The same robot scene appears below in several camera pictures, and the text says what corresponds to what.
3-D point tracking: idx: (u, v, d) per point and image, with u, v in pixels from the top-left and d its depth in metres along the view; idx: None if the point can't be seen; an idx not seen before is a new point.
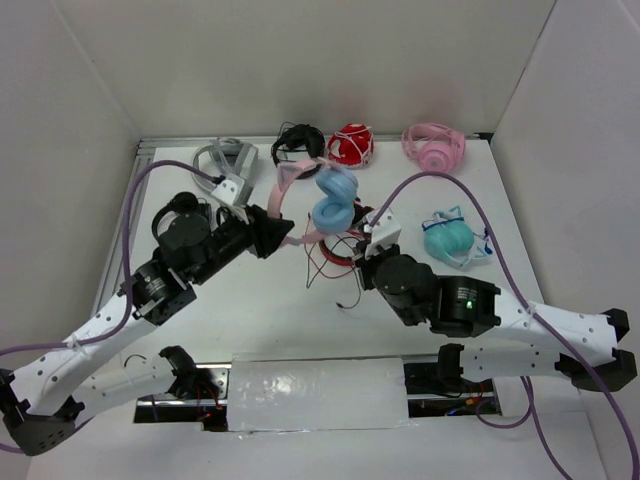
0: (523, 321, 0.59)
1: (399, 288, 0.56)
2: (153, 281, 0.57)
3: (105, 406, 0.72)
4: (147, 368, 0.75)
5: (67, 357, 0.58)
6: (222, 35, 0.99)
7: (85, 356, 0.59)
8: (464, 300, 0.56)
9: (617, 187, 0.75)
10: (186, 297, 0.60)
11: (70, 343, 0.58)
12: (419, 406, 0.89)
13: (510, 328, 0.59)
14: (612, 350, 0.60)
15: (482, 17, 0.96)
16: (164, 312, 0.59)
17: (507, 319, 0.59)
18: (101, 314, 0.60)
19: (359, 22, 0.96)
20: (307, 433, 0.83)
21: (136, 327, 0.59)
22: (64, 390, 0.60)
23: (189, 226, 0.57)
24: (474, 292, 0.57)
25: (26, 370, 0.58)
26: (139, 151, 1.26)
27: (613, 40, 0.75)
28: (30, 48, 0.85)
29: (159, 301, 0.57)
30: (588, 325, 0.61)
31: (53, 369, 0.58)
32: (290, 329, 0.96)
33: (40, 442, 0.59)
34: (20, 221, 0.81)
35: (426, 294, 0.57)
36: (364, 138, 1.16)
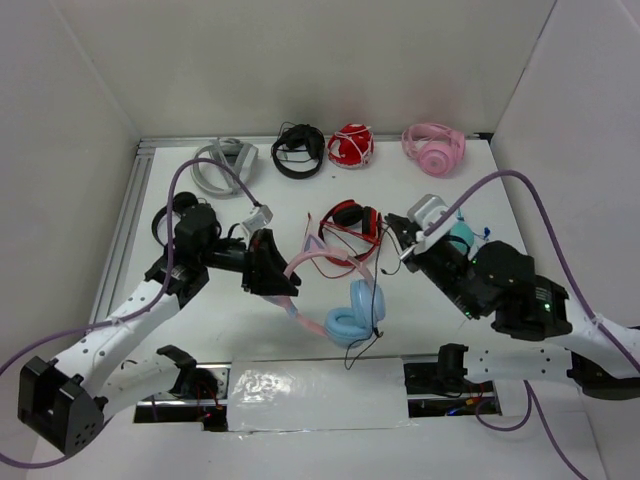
0: (588, 332, 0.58)
1: (508, 282, 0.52)
2: (173, 269, 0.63)
3: (122, 404, 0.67)
4: (153, 364, 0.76)
5: (111, 334, 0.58)
6: (222, 35, 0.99)
7: (129, 331, 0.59)
8: (543, 302, 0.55)
9: (617, 187, 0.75)
10: (203, 281, 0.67)
11: (114, 319, 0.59)
12: (419, 406, 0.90)
13: (575, 337, 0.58)
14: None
15: (481, 17, 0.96)
16: (186, 295, 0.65)
17: (576, 327, 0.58)
18: (134, 296, 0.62)
19: (359, 21, 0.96)
20: (307, 433, 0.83)
21: (169, 304, 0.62)
22: (107, 372, 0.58)
23: (196, 216, 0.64)
24: (550, 294, 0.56)
25: (69, 353, 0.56)
26: (139, 151, 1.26)
27: (613, 40, 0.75)
28: (30, 48, 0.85)
29: (183, 283, 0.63)
30: (633, 339, 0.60)
31: (100, 344, 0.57)
32: (290, 329, 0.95)
33: (77, 435, 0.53)
34: (20, 221, 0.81)
35: (518, 293, 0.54)
36: (364, 138, 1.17)
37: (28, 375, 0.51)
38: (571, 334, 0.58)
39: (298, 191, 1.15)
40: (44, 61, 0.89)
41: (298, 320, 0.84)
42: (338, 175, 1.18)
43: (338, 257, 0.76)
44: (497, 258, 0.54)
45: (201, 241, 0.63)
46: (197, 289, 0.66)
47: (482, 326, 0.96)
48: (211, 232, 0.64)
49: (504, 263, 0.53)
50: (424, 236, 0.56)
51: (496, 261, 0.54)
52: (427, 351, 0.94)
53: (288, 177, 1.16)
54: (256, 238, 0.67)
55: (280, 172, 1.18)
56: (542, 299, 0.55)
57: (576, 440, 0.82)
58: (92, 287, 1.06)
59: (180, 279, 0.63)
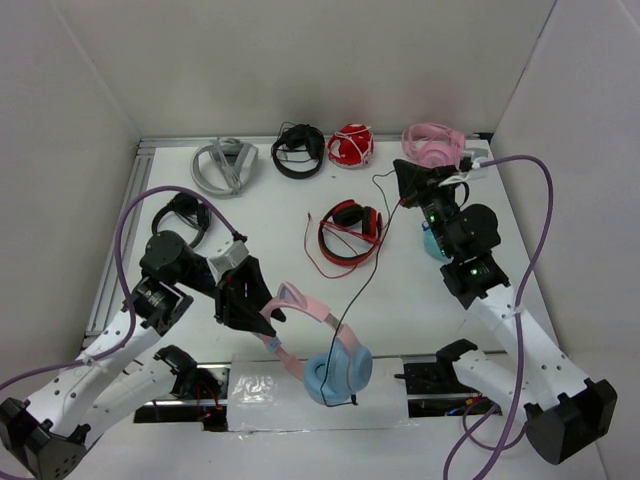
0: (502, 313, 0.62)
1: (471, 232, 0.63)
2: (153, 295, 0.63)
3: (111, 422, 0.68)
4: (146, 374, 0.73)
5: (83, 373, 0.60)
6: (222, 35, 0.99)
7: (101, 369, 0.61)
8: (473, 267, 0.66)
9: (616, 188, 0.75)
10: (186, 305, 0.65)
11: (86, 359, 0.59)
12: (419, 406, 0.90)
13: (487, 309, 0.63)
14: (561, 396, 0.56)
15: (481, 17, 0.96)
16: (167, 322, 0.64)
17: (490, 301, 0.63)
18: (109, 330, 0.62)
19: (358, 21, 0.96)
20: (307, 433, 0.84)
21: (143, 338, 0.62)
22: (82, 408, 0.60)
23: (163, 244, 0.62)
24: (486, 269, 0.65)
25: (41, 394, 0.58)
26: (139, 151, 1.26)
27: (613, 40, 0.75)
28: (30, 49, 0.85)
29: (162, 310, 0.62)
30: (561, 364, 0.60)
31: (71, 386, 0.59)
32: (289, 330, 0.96)
33: (55, 469, 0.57)
34: (20, 222, 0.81)
35: (471, 252, 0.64)
36: (364, 138, 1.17)
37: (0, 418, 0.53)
38: (481, 301, 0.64)
39: (298, 191, 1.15)
40: (44, 61, 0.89)
41: (278, 353, 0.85)
42: (338, 176, 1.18)
43: (316, 319, 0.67)
44: (483, 217, 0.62)
45: (172, 271, 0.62)
46: (178, 315, 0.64)
47: (481, 326, 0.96)
48: (182, 261, 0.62)
49: (483, 225, 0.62)
50: (481, 166, 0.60)
51: (483, 219, 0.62)
52: (426, 351, 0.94)
53: (288, 177, 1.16)
54: (228, 274, 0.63)
55: (280, 172, 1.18)
56: (474, 264, 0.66)
57: None
58: (92, 287, 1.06)
59: (159, 307, 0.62)
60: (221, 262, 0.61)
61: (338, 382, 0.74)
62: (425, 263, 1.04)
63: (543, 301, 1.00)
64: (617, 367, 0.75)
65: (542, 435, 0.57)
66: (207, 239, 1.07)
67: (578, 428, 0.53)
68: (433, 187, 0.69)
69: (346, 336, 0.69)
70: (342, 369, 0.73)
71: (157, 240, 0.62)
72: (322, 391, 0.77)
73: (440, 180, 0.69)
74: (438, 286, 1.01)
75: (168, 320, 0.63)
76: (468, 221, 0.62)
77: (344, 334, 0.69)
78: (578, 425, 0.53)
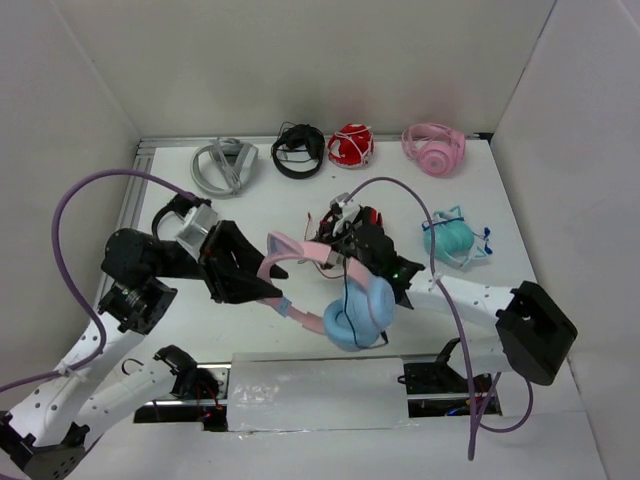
0: (428, 286, 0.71)
1: (364, 246, 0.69)
2: (131, 293, 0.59)
3: (111, 422, 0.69)
4: (146, 374, 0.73)
5: (63, 384, 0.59)
6: (221, 35, 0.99)
7: (81, 378, 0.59)
8: (394, 272, 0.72)
9: (616, 187, 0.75)
10: (168, 300, 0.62)
11: (62, 369, 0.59)
12: (419, 406, 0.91)
13: (419, 293, 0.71)
14: (498, 311, 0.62)
15: (482, 16, 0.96)
16: (150, 320, 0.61)
17: (416, 284, 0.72)
18: (86, 336, 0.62)
19: (359, 21, 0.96)
20: (307, 433, 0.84)
21: (124, 340, 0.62)
22: (70, 415, 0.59)
23: (123, 244, 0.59)
24: (403, 269, 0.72)
25: (23, 408, 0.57)
26: (139, 151, 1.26)
27: (613, 39, 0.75)
28: (30, 48, 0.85)
29: (142, 310, 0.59)
30: (486, 290, 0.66)
31: (51, 398, 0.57)
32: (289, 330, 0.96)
33: (54, 472, 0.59)
34: (20, 221, 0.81)
35: (381, 260, 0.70)
36: (364, 138, 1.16)
37: None
38: (412, 290, 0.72)
39: (298, 191, 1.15)
40: (44, 60, 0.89)
41: (292, 314, 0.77)
42: (338, 176, 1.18)
43: (317, 262, 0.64)
44: (364, 231, 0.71)
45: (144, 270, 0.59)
46: (160, 312, 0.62)
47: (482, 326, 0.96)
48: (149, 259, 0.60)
49: (370, 236, 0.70)
50: None
51: (365, 233, 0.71)
52: (426, 351, 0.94)
53: (288, 177, 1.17)
54: (207, 246, 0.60)
55: (279, 172, 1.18)
56: (394, 270, 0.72)
57: (574, 438, 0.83)
58: (92, 286, 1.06)
59: (139, 306, 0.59)
60: (189, 234, 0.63)
61: (360, 328, 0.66)
62: (425, 263, 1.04)
63: None
64: (618, 366, 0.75)
65: (529, 366, 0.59)
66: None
67: (524, 329, 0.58)
68: None
69: (354, 269, 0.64)
70: (352, 300, 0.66)
71: (116, 240, 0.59)
72: (359, 343, 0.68)
73: None
74: None
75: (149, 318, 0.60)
76: (360, 239, 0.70)
77: (357, 273, 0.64)
78: (522, 326, 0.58)
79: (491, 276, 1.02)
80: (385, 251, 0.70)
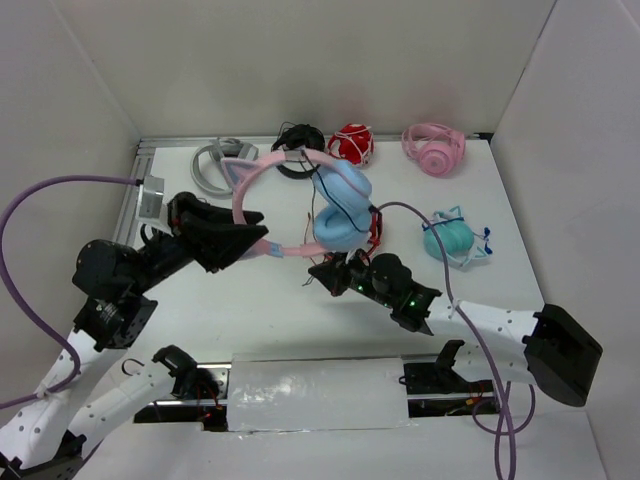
0: (448, 313, 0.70)
1: (382, 277, 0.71)
2: (105, 307, 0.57)
3: (110, 428, 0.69)
4: (145, 378, 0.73)
5: (44, 406, 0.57)
6: (221, 35, 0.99)
7: (60, 400, 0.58)
8: (410, 300, 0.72)
9: (616, 187, 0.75)
10: (146, 313, 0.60)
11: (41, 392, 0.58)
12: (419, 405, 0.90)
13: (438, 320, 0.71)
14: (525, 338, 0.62)
15: (482, 16, 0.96)
16: (127, 334, 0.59)
17: (434, 312, 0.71)
18: (64, 356, 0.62)
19: (358, 21, 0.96)
20: (307, 433, 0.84)
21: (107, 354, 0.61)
22: (58, 431, 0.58)
23: (97, 256, 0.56)
24: (420, 295, 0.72)
25: (8, 430, 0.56)
26: (139, 151, 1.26)
27: (613, 39, 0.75)
28: (30, 49, 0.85)
29: (117, 324, 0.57)
30: (509, 316, 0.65)
31: (33, 420, 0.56)
32: (289, 330, 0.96)
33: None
34: (20, 222, 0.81)
35: (399, 290, 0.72)
36: (364, 138, 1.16)
37: None
38: (430, 318, 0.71)
39: (298, 191, 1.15)
40: (44, 61, 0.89)
41: (289, 252, 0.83)
42: None
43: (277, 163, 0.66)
44: (381, 261, 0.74)
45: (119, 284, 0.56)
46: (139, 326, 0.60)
47: None
48: (125, 271, 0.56)
49: (388, 267, 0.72)
50: None
51: (381, 264, 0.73)
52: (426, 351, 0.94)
53: (288, 177, 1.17)
54: (174, 218, 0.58)
55: (279, 172, 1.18)
56: (411, 296, 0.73)
57: (575, 438, 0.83)
58: None
59: (117, 321, 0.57)
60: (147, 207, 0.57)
61: (352, 211, 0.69)
62: (425, 263, 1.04)
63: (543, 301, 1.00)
64: (618, 366, 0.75)
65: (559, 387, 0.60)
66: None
67: (553, 354, 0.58)
68: (342, 266, 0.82)
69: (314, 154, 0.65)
70: (326, 186, 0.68)
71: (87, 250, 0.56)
72: (358, 226, 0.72)
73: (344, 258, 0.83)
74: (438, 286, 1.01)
75: (126, 333, 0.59)
76: (376, 270, 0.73)
77: (319, 159, 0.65)
78: (550, 351, 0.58)
79: (491, 276, 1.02)
80: (404, 282, 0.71)
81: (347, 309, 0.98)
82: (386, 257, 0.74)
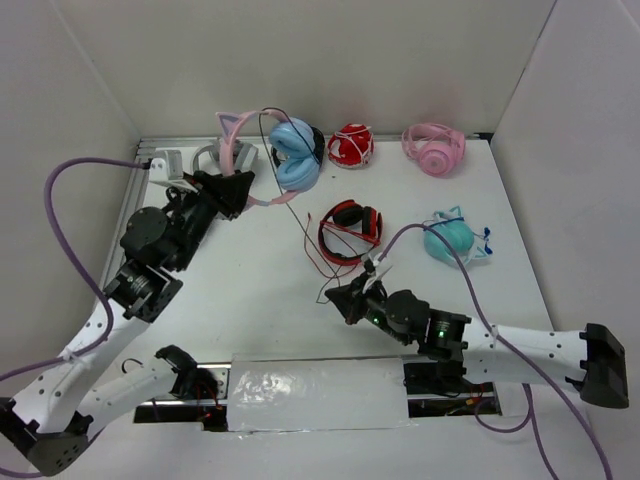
0: (490, 344, 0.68)
1: (403, 317, 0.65)
2: (136, 279, 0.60)
3: (112, 416, 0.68)
4: (147, 371, 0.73)
5: (67, 370, 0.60)
6: (222, 35, 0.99)
7: (85, 366, 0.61)
8: (439, 329, 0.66)
9: (616, 187, 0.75)
10: (173, 291, 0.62)
11: (66, 356, 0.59)
12: (419, 406, 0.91)
13: (479, 350, 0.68)
14: (582, 363, 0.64)
15: (482, 16, 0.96)
16: (154, 309, 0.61)
17: (474, 343, 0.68)
18: (91, 323, 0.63)
19: (358, 21, 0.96)
20: (307, 433, 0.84)
21: (128, 328, 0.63)
22: (73, 400, 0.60)
23: (144, 222, 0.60)
24: (446, 323, 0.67)
25: (26, 393, 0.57)
26: (139, 151, 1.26)
27: (613, 40, 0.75)
28: (30, 49, 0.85)
29: (147, 296, 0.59)
30: (557, 341, 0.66)
31: (55, 384, 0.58)
32: (289, 329, 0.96)
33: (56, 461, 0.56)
34: (20, 221, 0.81)
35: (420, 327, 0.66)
36: (364, 138, 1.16)
37: None
38: (470, 349, 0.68)
39: None
40: (44, 61, 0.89)
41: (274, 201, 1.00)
42: (338, 176, 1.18)
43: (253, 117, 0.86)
44: (400, 300, 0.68)
45: (159, 250, 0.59)
46: (165, 301, 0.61)
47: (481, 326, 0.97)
48: (167, 237, 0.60)
49: (406, 305, 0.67)
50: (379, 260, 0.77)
51: (397, 304, 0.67)
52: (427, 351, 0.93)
53: None
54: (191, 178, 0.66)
55: None
56: (436, 327, 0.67)
57: (574, 438, 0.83)
58: (92, 286, 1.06)
59: (145, 292, 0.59)
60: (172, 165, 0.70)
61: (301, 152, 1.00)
62: (425, 262, 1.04)
63: (543, 301, 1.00)
64: None
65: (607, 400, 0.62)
66: (206, 238, 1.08)
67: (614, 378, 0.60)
68: (359, 296, 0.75)
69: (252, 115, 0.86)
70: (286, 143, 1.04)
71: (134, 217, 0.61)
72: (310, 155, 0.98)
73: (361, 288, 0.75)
74: (438, 286, 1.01)
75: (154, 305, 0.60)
76: (396, 315, 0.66)
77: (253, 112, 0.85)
78: (612, 375, 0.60)
79: (491, 276, 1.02)
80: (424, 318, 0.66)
81: None
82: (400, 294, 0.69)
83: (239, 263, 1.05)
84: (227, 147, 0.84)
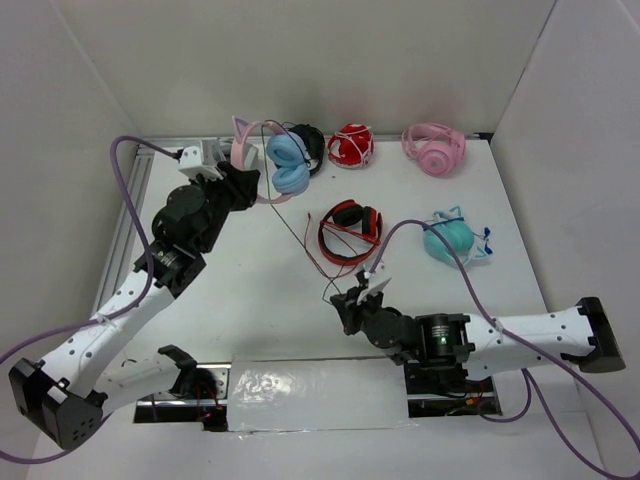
0: (496, 339, 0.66)
1: (388, 343, 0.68)
2: (166, 255, 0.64)
3: (123, 400, 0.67)
4: (153, 363, 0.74)
5: (98, 333, 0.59)
6: (222, 35, 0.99)
7: (116, 329, 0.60)
8: (439, 337, 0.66)
9: (616, 187, 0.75)
10: (198, 267, 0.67)
11: (99, 318, 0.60)
12: (419, 405, 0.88)
13: (487, 348, 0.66)
14: (590, 339, 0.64)
15: (482, 16, 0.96)
16: (180, 283, 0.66)
17: (481, 341, 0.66)
18: (121, 290, 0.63)
19: (358, 20, 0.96)
20: (307, 433, 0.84)
21: (157, 296, 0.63)
22: (100, 364, 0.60)
23: (183, 198, 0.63)
24: (446, 329, 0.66)
25: (57, 354, 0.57)
26: (139, 151, 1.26)
27: (614, 39, 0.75)
28: (30, 49, 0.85)
29: (177, 270, 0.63)
30: (560, 322, 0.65)
31: (86, 345, 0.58)
32: (289, 329, 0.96)
33: (73, 433, 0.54)
34: (20, 221, 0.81)
35: (411, 340, 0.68)
36: (364, 138, 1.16)
37: (16, 378, 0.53)
38: (479, 348, 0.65)
39: None
40: (44, 61, 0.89)
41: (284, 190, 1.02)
42: (338, 175, 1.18)
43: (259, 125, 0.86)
44: (381, 321, 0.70)
45: (193, 223, 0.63)
46: (191, 275, 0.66)
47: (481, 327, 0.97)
48: (203, 213, 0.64)
49: (383, 324, 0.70)
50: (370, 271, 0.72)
51: (379, 328, 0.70)
52: None
53: None
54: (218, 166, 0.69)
55: None
56: (437, 334, 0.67)
57: (574, 438, 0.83)
58: (92, 286, 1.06)
59: (172, 267, 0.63)
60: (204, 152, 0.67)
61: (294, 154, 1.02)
62: (425, 262, 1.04)
63: (543, 301, 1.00)
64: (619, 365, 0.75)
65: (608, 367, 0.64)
66: None
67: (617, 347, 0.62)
68: (353, 306, 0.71)
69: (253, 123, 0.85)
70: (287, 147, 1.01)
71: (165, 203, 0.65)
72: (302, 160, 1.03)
73: (357, 298, 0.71)
74: (439, 286, 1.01)
75: (182, 280, 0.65)
76: (380, 340, 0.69)
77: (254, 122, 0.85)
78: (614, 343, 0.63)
79: (491, 276, 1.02)
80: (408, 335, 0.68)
81: None
82: (379, 316, 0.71)
83: (239, 263, 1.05)
84: (238, 148, 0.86)
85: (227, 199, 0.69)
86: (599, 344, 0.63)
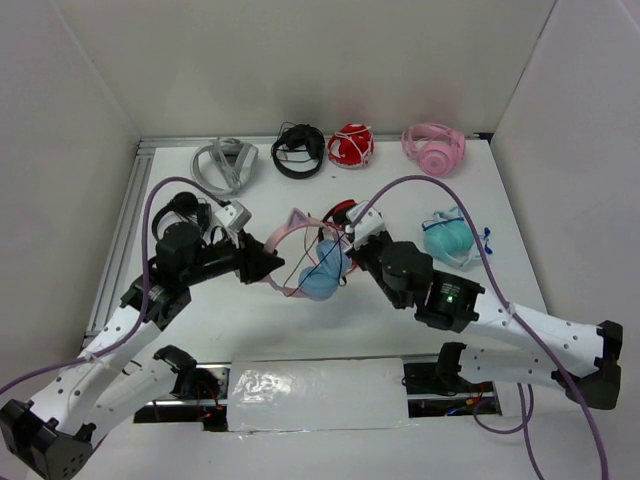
0: (502, 320, 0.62)
1: (401, 271, 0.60)
2: (153, 288, 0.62)
3: (115, 422, 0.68)
4: (147, 373, 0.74)
5: (86, 370, 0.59)
6: (222, 35, 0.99)
7: (104, 366, 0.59)
8: (446, 293, 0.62)
9: (616, 188, 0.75)
10: (183, 301, 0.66)
11: (87, 356, 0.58)
12: (419, 406, 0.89)
13: (487, 326, 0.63)
14: (596, 360, 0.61)
15: (481, 16, 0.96)
16: (166, 317, 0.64)
17: (486, 316, 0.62)
18: (109, 327, 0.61)
19: (359, 21, 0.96)
20: (307, 433, 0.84)
21: (146, 332, 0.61)
22: (89, 401, 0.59)
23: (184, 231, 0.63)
24: (458, 288, 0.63)
25: (44, 393, 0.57)
26: (139, 151, 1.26)
27: (614, 40, 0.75)
28: (31, 50, 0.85)
29: (162, 303, 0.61)
30: (573, 332, 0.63)
31: (74, 384, 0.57)
32: (288, 329, 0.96)
33: (64, 468, 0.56)
34: (20, 223, 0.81)
35: (420, 284, 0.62)
36: (364, 138, 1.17)
37: (5, 419, 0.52)
38: (479, 322, 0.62)
39: (298, 191, 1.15)
40: (45, 63, 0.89)
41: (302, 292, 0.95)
42: (338, 176, 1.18)
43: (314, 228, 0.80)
44: (398, 252, 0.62)
45: (187, 256, 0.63)
46: (177, 308, 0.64)
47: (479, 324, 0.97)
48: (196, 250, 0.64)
49: (401, 258, 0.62)
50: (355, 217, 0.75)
51: (398, 254, 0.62)
52: (426, 352, 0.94)
53: (289, 177, 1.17)
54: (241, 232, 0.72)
55: (279, 172, 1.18)
56: (445, 290, 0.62)
57: (573, 438, 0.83)
58: (92, 287, 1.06)
59: (159, 301, 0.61)
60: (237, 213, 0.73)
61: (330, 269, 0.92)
62: None
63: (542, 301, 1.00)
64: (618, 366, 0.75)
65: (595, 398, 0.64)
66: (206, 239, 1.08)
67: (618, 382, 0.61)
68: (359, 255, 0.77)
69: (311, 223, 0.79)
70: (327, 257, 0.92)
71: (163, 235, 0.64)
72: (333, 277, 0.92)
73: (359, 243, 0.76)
74: None
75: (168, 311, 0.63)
76: (394, 264, 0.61)
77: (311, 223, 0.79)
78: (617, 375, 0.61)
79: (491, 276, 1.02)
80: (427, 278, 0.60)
81: (347, 309, 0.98)
82: (401, 246, 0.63)
83: None
84: (280, 233, 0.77)
85: (231, 264, 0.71)
86: (604, 370, 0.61)
